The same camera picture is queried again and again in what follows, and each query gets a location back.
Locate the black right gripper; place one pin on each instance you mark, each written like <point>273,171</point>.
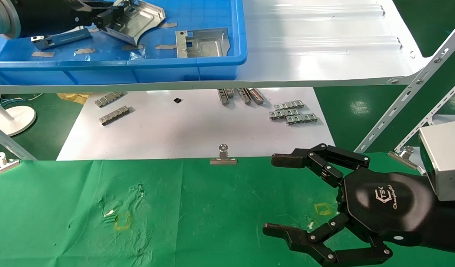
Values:
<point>390,207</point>

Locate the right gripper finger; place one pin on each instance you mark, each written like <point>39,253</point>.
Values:
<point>292,160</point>

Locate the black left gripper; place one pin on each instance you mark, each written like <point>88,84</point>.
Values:
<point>49,16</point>

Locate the sheet metal bracket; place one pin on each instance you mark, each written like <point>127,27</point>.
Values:
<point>64,37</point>
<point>205,46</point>
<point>142,18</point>

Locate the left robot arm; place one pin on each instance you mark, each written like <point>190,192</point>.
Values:
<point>5,20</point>

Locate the small ridged metal part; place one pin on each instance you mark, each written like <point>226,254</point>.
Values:
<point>114,115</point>
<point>244,96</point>
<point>301,119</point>
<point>223,97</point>
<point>256,96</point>
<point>109,99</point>
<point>283,114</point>
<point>230,92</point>
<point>289,105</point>

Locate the silver binder clip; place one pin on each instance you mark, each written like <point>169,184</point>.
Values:
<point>3,167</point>
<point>223,161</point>
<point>403,157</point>

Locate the green table mat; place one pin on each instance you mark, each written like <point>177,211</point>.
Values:
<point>212,207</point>

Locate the yellow crumpled bag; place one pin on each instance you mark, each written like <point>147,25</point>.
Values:
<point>73,98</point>

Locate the white metal shelf board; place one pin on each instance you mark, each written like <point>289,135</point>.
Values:
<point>316,55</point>

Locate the white lower shelf board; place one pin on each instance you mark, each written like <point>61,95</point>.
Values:
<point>183,129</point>

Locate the blue plastic bin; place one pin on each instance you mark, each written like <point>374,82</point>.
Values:
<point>220,15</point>

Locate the white lamp base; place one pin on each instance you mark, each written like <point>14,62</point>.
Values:
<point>16,118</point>

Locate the white perforated rack post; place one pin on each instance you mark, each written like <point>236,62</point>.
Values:
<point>12,144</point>
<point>409,91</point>
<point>431,116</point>

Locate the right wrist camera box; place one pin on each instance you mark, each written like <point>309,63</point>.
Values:
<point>444,159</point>

